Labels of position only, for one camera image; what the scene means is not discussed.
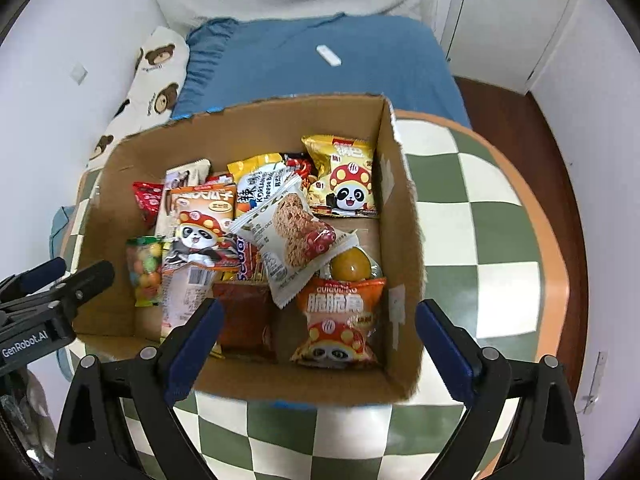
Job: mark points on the yellow cheese snack packet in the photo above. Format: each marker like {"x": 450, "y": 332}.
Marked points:
{"x": 257, "y": 175}

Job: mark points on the yellow panda snack packet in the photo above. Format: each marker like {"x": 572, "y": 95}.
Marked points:
{"x": 345, "y": 180}

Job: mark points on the purple yellow snack packet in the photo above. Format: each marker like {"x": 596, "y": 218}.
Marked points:
{"x": 247, "y": 266}

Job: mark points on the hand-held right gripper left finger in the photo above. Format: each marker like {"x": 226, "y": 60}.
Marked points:
{"x": 192, "y": 350}

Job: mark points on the white oat bar packet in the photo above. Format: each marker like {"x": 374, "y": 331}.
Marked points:
{"x": 290, "y": 240}

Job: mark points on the dark red snack packet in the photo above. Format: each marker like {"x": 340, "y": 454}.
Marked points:
{"x": 300, "y": 164}

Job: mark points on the yellow egg packet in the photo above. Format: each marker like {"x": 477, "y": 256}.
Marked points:
{"x": 350, "y": 262}

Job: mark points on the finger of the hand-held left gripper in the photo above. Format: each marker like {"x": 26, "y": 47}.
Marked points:
{"x": 35, "y": 275}
{"x": 87, "y": 282}

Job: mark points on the blue bed sheet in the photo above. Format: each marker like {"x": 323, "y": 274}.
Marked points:
{"x": 350, "y": 75}

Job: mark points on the red crinkled snack packet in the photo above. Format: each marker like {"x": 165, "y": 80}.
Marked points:
{"x": 147, "y": 201}

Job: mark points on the orange panda snack packet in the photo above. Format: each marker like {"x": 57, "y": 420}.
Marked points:
{"x": 340, "y": 320}

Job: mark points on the brown red snack packet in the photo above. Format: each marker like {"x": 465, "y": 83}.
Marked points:
{"x": 245, "y": 320}

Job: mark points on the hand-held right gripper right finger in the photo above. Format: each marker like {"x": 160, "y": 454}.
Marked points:
{"x": 447, "y": 350}

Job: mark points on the bear print pillow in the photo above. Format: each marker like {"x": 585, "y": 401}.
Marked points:
{"x": 150, "y": 92}

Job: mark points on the white brown wafer packet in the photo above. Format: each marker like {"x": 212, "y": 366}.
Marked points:
{"x": 185, "y": 175}

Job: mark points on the green checkered table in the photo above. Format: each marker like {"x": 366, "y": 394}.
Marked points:
{"x": 475, "y": 210}

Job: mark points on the white remote control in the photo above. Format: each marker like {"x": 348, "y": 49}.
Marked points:
{"x": 328, "y": 55}

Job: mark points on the light blue object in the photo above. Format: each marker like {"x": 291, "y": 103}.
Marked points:
{"x": 59, "y": 230}

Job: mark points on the long orange panda packet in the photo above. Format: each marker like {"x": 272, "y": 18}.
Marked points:
{"x": 200, "y": 230}

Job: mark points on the cardboard box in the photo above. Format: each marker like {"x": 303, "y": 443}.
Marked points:
{"x": 300, "y": 115}

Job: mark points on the white wall bracket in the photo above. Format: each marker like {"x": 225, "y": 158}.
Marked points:
{"x": 592, "y": 382}

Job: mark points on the colourful candy ball packet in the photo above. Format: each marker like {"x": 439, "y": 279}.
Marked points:
{"x": 143, "y": 270}

